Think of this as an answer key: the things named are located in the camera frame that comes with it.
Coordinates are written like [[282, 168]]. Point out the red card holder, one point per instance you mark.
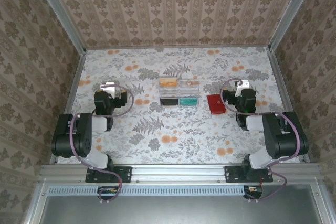
[[216, 104]]

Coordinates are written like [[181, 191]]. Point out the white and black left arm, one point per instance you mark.
[[65, 140]]

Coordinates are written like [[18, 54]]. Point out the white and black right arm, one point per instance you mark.
[[283, 140]]

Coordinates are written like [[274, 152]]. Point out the clear acrylic card organizer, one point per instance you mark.
[[189, 93]]

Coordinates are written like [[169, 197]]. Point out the stack of teal cards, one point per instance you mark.
[[187, 101]]

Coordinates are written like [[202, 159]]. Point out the stack of black cards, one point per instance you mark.
[[169, 102]]

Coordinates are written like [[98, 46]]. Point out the stack of gold cards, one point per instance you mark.
[[169, 82]]

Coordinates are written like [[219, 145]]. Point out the black connector box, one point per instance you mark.
[[105, 195], [256, 193]]

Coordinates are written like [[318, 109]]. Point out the grey steel panel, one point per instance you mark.
[[183, 211]]

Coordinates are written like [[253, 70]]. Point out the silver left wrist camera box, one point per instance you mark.
[[108, 88]]

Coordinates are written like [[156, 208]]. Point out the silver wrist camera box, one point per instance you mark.
[[242, 85], [108, 88]]

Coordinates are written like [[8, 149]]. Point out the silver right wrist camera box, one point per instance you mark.
[[242, 85]]

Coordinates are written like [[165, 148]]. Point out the aluminium side rail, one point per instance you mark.
[[75, 77], [280, 77]]

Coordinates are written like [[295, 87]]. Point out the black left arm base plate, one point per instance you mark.
[[123, 174]]

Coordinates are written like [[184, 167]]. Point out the thin aluminium wall rail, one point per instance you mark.
[[178, 47]]

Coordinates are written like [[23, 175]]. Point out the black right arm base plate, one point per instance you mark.
[[232, 174]]

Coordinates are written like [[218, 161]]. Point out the aluminium corner post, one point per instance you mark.
[[291, 11], [62, 14]]

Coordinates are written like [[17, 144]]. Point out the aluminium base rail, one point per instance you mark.
[[178, 171]]

